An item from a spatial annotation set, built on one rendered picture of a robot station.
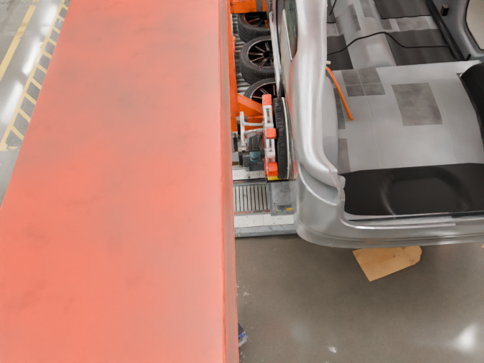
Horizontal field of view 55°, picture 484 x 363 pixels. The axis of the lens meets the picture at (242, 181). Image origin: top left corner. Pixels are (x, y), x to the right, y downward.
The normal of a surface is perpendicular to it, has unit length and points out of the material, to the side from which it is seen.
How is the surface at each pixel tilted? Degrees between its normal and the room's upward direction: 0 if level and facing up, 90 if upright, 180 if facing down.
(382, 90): 5
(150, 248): 0
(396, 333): 0
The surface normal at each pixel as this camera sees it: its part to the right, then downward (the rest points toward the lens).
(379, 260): -0.04, -0.60
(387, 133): -0.04, -0.27
